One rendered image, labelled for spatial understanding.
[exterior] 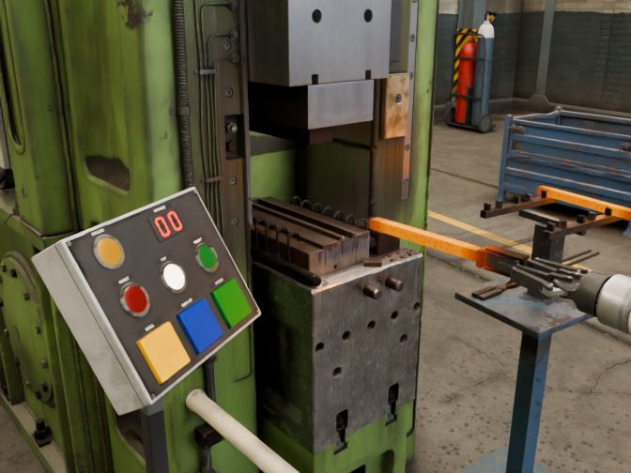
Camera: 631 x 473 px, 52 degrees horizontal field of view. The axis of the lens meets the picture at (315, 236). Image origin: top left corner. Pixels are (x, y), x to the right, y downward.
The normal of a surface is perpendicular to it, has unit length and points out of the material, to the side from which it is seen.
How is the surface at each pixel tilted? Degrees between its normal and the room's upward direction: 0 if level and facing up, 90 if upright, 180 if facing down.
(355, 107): 90
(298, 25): 90
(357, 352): 90
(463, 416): 0
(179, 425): 90
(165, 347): 60
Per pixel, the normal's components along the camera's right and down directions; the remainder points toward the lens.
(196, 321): 0.79, -0.35
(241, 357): 0.65, 0.26
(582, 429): 0.00, -0.94
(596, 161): -0.78, 0.19
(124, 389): -0.42, 0.30
